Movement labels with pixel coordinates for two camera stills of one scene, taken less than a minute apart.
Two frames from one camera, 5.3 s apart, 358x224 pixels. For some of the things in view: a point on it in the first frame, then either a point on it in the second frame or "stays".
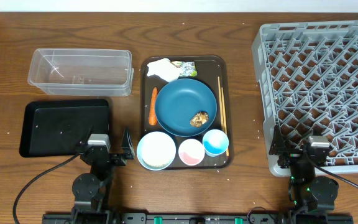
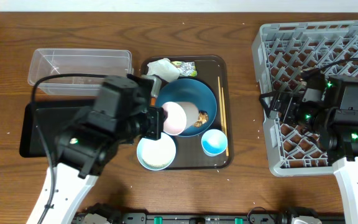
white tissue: x=163 y=68 stays
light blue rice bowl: x=156 y=150 stays
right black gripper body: x=290 y=155 -> x=295 y=111
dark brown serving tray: x=187 y=98 stays
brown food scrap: x=200 y=118 stays
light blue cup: x=215 y=142 stays
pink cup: x=191 y=152 -> x=180 y=116
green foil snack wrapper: x=188 y=68 stays
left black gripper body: x=120 y=161 -> x=152 y=122
